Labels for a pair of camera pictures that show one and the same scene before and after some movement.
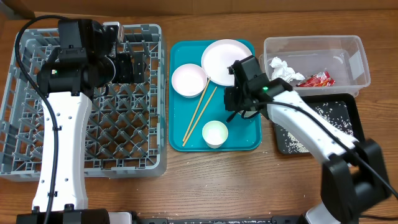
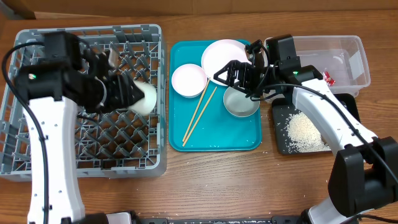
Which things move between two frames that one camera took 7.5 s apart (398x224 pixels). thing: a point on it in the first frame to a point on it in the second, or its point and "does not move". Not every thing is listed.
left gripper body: [122, 73] to [112, 97]
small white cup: [214, 133] to [146, 105]
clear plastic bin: [317, 65] does not move
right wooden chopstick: [199, 115] does not move
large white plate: [219, 55] does not move
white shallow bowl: [189, 80] does not move
